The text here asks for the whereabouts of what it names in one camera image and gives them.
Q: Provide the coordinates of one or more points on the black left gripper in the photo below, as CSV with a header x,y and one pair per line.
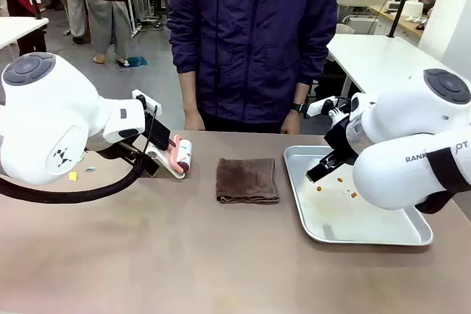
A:
x,y
157,132

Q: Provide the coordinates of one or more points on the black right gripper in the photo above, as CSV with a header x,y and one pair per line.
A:
x,y
340,137

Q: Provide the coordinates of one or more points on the pink lint roller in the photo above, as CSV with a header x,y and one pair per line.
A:
x,y
182,154

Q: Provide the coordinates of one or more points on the brown towel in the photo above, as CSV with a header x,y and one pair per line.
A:
x,y
246,181

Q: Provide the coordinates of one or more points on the person's left forearm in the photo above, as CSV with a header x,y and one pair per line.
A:
x,y
301,93

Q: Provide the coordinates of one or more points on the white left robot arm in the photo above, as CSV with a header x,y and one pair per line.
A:
x,y
44,115

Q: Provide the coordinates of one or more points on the person's right forearm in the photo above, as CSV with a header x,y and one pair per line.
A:
x,y
188,91

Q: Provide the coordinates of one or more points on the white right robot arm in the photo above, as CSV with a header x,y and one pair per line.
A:
x,y
404,145

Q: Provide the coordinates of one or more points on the person's right hand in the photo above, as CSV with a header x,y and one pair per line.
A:
x,y
193,121

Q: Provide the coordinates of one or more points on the person's left hand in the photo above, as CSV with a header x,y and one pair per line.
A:
x,y
290,123

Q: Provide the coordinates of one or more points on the white folded stand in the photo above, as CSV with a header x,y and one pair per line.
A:
x,y
163,159

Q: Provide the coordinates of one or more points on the silver metal tray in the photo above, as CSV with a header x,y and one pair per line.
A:
x,y
353,214

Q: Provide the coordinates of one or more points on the black wrist watch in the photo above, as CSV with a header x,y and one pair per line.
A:
x,y
300,107

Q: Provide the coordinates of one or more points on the teal cloth on floor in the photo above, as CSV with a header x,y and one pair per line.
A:
x,y
137,61

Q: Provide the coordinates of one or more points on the blue paper scrap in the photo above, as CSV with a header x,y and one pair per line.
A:
x,y
90,169

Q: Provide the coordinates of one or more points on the black trousers of person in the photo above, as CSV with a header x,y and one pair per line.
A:
x,y
243,125

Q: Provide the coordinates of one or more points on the yellow paper scrap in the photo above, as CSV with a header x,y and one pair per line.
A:
x,y
73,176

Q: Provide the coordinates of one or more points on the large white table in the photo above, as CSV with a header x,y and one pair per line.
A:
x,y
379,60

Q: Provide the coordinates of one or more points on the person in navy jacket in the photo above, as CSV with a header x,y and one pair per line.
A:
x,y
250,34

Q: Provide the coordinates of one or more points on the person in grey wide trousers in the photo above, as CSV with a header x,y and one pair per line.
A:
x,y
108,5

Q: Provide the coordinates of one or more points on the person in beige trousers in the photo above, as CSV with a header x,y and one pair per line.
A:
x,y
75,1

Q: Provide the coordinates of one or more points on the wooden counter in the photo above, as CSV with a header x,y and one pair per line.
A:
x,y
401,20

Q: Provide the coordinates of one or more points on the small white table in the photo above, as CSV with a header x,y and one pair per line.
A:
x,y
18,29

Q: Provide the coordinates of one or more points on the person in white shirt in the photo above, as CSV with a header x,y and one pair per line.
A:
x,y
22,1

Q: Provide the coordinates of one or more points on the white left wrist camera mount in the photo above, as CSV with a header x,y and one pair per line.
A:
x,y
147,99

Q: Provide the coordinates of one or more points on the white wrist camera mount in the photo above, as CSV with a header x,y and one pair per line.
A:
x,y
147,99
321,106

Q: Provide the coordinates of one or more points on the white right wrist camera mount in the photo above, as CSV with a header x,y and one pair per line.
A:
x,y
321,106

